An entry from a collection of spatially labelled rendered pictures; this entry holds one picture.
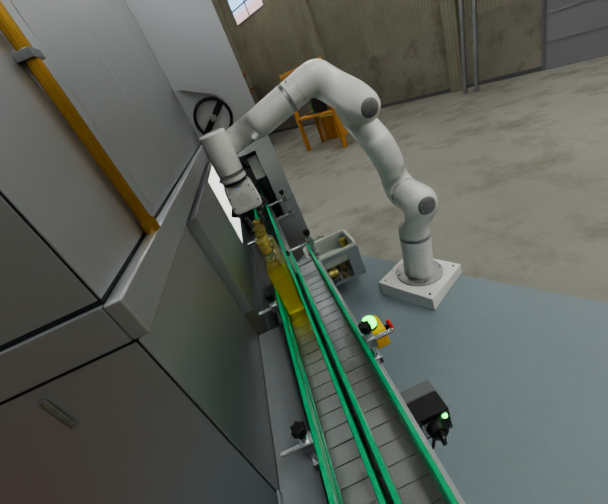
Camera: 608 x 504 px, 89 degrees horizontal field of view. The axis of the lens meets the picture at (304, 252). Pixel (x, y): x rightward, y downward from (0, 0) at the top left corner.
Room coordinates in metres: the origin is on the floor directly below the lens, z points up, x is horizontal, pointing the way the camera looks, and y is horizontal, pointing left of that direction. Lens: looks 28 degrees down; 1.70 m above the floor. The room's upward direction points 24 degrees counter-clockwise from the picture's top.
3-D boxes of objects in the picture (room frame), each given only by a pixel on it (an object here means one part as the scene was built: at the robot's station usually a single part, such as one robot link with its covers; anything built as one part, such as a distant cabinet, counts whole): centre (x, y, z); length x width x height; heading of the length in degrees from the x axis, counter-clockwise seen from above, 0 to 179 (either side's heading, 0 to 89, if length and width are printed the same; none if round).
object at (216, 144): (1.05, 0.11, 1.58); 0.09 x 0.08 x 0.13; 0
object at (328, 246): (1.25, -0.11, 0.97); 0.22 x 0.17 x 0.09; 92
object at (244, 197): (1.04, 0.11, 1.44); 0.10 x 0.07 x 0.11; 90
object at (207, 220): (1.26, 0.25, 1.32); 0.90 x 0.03 x 0.34; 2
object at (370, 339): (0.53, -0.08, 1.11); 0.07 x 0.04 x 0.13; 92
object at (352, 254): (1.24, -0.08, 0.92); 0.27 x 0.17 x 0.15; 92
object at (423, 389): (0.42, -0.11, 0.96); 0.08 x 0.08 x 0.08; 2
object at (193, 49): (2.32, 0.10, 1.86); 0.70 x 0.37 x 0.89; 2
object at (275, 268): (0.87, 0.10, 1.16); 0.06 x 0.06 x 0.21; 1
